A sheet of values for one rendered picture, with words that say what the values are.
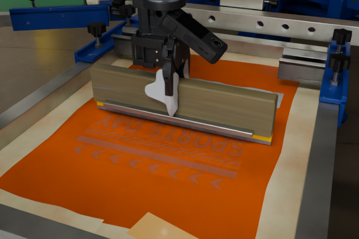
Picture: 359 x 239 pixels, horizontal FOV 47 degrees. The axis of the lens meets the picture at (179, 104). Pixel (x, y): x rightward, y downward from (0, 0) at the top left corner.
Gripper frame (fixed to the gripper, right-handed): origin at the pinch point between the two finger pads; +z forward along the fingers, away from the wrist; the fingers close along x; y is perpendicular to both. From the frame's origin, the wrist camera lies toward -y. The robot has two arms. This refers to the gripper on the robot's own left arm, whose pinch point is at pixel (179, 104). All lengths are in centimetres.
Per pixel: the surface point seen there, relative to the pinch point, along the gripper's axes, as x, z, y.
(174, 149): 7.5, 4.8, -1.8
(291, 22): -46.0, -2.8, -14.2
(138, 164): 13.6, 4.7, 2.3
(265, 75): -28.3, 5.1, -11.1
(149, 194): 19.6, 4.8, -2.5
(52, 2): -61, 3, 74
